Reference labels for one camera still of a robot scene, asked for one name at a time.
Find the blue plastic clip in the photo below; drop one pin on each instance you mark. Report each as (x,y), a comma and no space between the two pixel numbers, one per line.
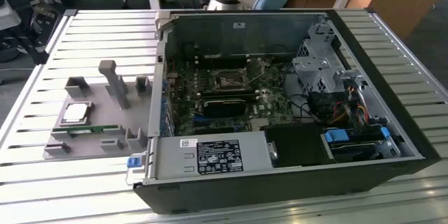
(385,132)

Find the silver square CPU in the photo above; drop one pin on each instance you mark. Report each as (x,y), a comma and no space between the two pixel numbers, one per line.
(75,112)

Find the blue disk carrier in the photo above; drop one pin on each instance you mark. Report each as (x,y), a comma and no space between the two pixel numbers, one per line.
(337,135)

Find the green RAM stick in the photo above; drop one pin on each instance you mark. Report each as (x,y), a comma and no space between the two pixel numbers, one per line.
(85,129)

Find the black labelled sticker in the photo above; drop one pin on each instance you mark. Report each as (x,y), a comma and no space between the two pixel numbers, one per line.
(221,157)

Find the silver metal drive cage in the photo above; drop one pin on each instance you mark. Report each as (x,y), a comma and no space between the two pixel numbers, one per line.
(315,69)

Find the black installed RAM stick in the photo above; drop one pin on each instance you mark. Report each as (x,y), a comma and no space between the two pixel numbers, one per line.
(227,94)

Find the green motherboard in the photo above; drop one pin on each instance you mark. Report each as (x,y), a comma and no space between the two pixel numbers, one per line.
(273,103)

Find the grey parts rack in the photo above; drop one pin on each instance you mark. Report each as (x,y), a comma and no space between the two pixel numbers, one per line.
(102,129)

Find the blue case latch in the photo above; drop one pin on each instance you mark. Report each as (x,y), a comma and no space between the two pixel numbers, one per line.
(134,162)

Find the white sticker on case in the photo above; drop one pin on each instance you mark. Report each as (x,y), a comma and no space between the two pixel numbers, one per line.
(238,25)

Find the black plastic shroud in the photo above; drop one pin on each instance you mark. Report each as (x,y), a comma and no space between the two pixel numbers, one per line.
(298,145)

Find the black open PC case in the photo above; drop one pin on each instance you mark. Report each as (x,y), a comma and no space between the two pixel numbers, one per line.
(245,195)

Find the grey power supply unit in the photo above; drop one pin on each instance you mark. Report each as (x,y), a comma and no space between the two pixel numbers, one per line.
(169,155)

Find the thin metal locking lever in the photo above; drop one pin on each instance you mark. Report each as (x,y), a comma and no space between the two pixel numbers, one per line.
(258,76)

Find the black graphics card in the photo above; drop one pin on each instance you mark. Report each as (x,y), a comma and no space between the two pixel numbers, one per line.
(225,108)

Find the CPU socket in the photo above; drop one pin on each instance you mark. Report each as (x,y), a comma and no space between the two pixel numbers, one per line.
(231,80)

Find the small silver heat sink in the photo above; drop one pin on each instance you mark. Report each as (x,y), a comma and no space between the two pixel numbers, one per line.
(261,124)

